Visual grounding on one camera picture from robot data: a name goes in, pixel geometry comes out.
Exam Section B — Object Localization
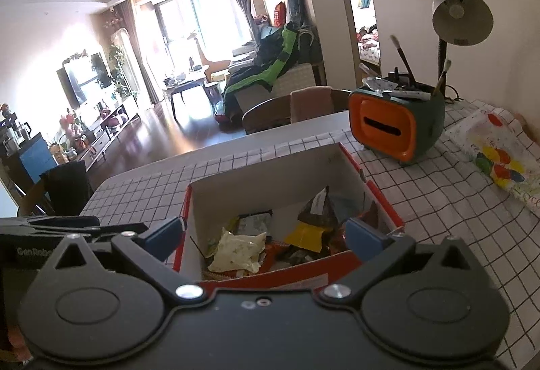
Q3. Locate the white colourful spotted bag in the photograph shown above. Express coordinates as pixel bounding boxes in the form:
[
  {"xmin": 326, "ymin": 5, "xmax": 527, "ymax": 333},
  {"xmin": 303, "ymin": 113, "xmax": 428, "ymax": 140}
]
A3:
[{"xmin": 445, "ymin": 108, "xmax": 540, "ymax": 207}]

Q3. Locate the dark coffee table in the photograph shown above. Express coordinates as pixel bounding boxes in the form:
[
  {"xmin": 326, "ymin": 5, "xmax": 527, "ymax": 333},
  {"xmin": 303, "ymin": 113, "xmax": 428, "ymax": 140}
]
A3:
[{"xmin": 162, "ymin": 68, "xmax": 212, "ymax": 120}]

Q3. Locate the white television cabinet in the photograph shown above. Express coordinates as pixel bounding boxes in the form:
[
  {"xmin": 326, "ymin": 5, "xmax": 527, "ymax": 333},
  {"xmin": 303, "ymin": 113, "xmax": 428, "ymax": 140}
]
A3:
[{"xmin": 75, "ymin": 97, "xmax": 141, "ymax": 160}]

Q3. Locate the orange green tissue box organizer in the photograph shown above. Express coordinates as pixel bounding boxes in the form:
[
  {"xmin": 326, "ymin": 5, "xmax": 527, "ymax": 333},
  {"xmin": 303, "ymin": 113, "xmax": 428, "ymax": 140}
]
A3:
[{"xmin": 348, "ymin": 84, "xmax": 446, "ymax": 165}]

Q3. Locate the bed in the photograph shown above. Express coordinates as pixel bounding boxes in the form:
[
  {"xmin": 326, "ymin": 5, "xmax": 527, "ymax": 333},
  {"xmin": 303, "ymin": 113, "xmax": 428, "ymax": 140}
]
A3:
[{"xmin": 356, "ymin": 26, "xmax": 381, "ymax": 80}]

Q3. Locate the green black jacket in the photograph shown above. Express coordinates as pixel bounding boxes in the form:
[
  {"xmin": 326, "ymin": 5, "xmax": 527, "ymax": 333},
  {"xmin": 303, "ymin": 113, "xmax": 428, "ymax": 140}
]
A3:
[{"xmin": 222, "ymin": 26, "xmax": 314, "ymax": 120}]

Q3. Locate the wooden dining chair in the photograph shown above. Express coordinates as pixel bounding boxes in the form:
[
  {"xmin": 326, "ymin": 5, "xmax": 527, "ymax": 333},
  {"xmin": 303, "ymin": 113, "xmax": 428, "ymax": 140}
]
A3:
[{"xmin": 242, "ymin": 86, "xmax": 353, "ymax": 135}]

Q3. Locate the tan giraffe figure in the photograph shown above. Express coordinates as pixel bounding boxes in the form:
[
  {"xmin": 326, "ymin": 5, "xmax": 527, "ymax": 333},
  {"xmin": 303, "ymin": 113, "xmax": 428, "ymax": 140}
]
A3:
[{"xmin": 186, "ymin": 30, "xmax": 231, "ymax": 80}]

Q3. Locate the brown curtain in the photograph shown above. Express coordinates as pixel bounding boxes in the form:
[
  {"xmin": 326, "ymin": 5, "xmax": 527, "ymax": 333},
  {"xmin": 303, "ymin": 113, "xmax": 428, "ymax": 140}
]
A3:
[{"xmin": 113, "ymin": 0, "xmax": 151, "ymax": 106}]

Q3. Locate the green house plant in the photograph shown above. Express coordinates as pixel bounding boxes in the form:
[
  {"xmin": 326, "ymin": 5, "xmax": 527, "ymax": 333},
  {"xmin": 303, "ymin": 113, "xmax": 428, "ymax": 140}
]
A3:
[{"xmin": 107, "ymin": 44, "xmax": 138, "ymax": 99}]

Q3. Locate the red cardboard box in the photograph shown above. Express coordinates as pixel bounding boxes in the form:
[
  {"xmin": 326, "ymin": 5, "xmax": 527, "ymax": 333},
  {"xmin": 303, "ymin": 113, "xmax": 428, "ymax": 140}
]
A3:
[{"xmin": 173, "ymin": 142, "xmax": 405, "ymax": 291}]

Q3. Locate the dark handled brush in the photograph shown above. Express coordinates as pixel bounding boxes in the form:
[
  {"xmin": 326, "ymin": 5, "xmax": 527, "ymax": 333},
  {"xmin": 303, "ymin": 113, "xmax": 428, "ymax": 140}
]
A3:
[{"xmin": 390, "ymin": 34, "xmax": 419, "ymax": 86}]

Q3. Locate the blue cabinet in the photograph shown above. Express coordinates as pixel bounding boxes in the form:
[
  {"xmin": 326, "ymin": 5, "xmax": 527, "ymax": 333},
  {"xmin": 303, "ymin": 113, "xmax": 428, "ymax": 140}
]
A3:
[{"xmin": 1, "ymin": 132, "xmax": 58, "ymax": 186}]

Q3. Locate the pink cloth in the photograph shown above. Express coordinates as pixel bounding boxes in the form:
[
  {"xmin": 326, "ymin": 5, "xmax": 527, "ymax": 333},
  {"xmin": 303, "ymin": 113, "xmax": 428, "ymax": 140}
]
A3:
[{"xmin": 290, "ymin": 86, "xmax": 334, "ymax": 126}]

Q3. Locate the grey desk lamp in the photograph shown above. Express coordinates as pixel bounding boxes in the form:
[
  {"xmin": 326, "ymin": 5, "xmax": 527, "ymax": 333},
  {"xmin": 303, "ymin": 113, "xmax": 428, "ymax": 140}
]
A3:
[{"xmin": 431, "ymin": 0, "xmax": 494, "ymax": 101}]

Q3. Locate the orange snack packet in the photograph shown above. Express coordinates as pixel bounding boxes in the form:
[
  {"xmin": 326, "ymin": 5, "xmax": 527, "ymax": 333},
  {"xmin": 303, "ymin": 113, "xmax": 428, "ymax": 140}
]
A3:
[{"xmin": 265, "ymin": 238, "xmax": 293, "ymax": 260}]

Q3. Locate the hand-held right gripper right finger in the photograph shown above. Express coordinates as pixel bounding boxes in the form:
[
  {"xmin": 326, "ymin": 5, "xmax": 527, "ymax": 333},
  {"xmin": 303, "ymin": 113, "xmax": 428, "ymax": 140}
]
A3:
[{"xmin": 318, "ymin": 218, "xmax": 495, "ymax": 307}]

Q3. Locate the black snack packet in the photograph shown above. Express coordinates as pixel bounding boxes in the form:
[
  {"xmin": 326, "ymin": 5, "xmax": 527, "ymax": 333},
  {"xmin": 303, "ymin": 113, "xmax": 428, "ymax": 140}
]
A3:
[{"xmin": 280, "ymin": 247, "xmax": 326, "ymax": 268}]

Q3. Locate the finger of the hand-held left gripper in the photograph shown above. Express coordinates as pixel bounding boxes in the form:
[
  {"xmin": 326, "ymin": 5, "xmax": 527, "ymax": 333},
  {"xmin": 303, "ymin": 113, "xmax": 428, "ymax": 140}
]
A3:
[{"xmin": 84, "ymin": 222, "xmax": 149, "ymax": 265}]

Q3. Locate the dark cushion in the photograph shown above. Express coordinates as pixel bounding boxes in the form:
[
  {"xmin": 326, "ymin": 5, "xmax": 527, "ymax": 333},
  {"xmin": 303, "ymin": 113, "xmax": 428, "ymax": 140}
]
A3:
[{"xmin": 288, "ymin": 0, "xmax": 306, "ymax": 32}]

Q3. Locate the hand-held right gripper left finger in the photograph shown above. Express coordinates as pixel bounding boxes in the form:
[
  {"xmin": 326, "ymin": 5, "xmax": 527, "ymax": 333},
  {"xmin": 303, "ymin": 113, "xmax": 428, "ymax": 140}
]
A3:
[{"xmin": 36, "ymin": 217, "xmax": 204, "ymax": 305}]

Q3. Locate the beige patterned snack packet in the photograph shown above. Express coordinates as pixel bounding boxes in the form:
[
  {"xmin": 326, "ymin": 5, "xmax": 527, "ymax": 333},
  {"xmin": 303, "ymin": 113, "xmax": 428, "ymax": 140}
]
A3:
[{"xmin": 235, "ymin": 210, "xmax": 274, "ymax": 237}]

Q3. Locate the black cloth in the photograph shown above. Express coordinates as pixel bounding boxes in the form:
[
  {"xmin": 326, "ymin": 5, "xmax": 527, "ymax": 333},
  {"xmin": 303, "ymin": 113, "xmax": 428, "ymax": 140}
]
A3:
[{"xmin": 40, "ymin": 161, "xmax": 95, "ymax": 217}]

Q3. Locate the sofa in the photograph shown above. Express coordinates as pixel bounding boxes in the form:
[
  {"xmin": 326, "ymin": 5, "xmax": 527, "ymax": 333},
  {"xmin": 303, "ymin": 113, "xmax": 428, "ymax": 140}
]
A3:
[{"xmin": 221, "ymin": 25, "xmax": 326, "ymax": 123}]

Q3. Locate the light handled brush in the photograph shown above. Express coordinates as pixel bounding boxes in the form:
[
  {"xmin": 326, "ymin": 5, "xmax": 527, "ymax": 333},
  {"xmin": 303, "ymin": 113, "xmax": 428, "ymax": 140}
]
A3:
[{"xmin": 434, "ymin": 59, "xmax": 452, "ymax": 99}]

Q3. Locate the dark wooden chair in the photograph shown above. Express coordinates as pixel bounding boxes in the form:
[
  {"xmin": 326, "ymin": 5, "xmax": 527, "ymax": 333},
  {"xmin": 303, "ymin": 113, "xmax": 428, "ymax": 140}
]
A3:
[{"xmin": 16, "ymin": 161, "xmax": 95, "ymax": 219}]

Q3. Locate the pale yellow snack packet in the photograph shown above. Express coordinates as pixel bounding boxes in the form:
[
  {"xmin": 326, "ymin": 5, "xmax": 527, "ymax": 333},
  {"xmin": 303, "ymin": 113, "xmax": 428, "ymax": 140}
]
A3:
[{"xmin": 207, "ymin": 227, "xmax": 268, "ymax": 274}]

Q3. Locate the television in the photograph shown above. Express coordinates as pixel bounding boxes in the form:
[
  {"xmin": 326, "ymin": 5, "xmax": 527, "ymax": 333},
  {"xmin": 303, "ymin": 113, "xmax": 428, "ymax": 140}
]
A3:
[{"xmin": 56, "ymin": 52, "xmax": 113, "ymax": 110}]

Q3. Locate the grey curtain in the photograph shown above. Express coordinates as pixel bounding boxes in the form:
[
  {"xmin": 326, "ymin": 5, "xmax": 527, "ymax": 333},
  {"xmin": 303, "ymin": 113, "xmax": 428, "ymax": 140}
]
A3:
[{"xmin": 222, "ymin": 0, "xmax": 254, "ymax": 47}]

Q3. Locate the small stool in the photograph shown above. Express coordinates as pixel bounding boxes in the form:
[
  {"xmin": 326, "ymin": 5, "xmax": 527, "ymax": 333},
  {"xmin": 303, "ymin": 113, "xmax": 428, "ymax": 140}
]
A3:
[{"xmin": 202, "ymin": 81, "xmax": 224, "ymax": 106}]

